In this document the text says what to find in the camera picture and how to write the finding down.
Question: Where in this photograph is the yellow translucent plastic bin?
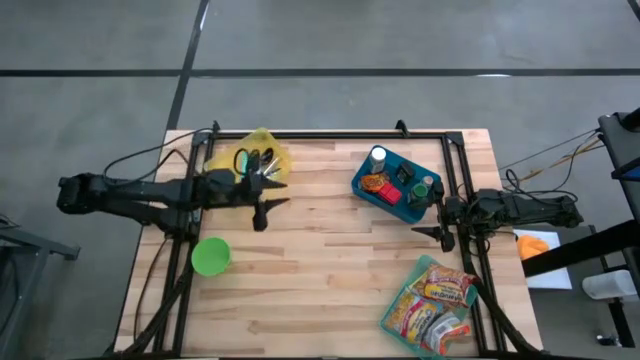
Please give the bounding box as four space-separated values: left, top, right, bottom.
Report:
204 127 294 187

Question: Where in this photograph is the blue plastic bin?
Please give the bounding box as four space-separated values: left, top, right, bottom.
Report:
351 144 445 225

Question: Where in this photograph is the yellow snack packet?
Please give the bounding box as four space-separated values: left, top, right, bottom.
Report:
408 272 432 301

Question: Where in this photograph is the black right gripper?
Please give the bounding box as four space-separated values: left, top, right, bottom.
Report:
412 178 464 255

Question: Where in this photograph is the black left arm base cable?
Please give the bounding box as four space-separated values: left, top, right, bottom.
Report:
102 127 214 182

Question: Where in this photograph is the black right arm base cable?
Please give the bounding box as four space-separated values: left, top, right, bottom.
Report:
499 128 601 201

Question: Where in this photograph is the orange object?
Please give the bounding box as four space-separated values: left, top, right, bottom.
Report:
516 234 551 261

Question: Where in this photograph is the white round lid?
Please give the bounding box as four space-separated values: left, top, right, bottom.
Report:
368 146 388 175

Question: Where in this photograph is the green translucent plastic bin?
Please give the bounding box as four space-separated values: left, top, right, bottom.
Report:
379 254 480 359

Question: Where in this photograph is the red ramen noodle packet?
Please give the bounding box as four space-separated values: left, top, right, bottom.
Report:
424 264 476 307

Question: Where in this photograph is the black metal table frame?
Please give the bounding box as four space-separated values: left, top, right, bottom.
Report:
102 119 546 359

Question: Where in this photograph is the black arm base cable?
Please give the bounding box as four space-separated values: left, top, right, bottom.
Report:
102 127 214 182
499 128 601 201

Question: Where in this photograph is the green plastic bowl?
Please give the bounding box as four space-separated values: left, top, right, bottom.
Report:
191 236 233 278

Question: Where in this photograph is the white paper sheet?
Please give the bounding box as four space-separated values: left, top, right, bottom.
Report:
513 228 574 291

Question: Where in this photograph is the black equipment stand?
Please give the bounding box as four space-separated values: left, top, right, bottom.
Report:
522 107 640 349

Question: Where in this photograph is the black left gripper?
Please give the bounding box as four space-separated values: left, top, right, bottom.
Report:
239 169 292 233

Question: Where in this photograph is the yellow cable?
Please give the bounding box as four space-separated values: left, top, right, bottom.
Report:
519 142 605 181

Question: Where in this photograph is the orange and brown snack packet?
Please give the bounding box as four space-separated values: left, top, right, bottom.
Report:
359 172 392 194

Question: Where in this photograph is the brown cable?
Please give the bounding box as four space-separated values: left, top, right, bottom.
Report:
133 237 170 344

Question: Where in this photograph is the grey metal table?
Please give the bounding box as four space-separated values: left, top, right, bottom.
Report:
0 214 81 359

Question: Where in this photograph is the pink and blue ramen packet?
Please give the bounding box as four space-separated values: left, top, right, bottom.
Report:
387 294 444 346

